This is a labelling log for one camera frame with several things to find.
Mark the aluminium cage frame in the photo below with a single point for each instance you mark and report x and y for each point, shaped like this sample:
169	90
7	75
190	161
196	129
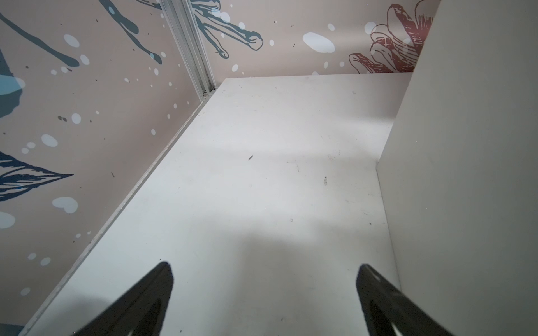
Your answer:
181	19

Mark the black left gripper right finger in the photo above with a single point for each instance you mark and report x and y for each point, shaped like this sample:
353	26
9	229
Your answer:
387	311

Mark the white wooden bookshelf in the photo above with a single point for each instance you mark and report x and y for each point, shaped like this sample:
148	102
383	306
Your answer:
458	173

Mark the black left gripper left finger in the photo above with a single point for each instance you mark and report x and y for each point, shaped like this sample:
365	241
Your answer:
139	311

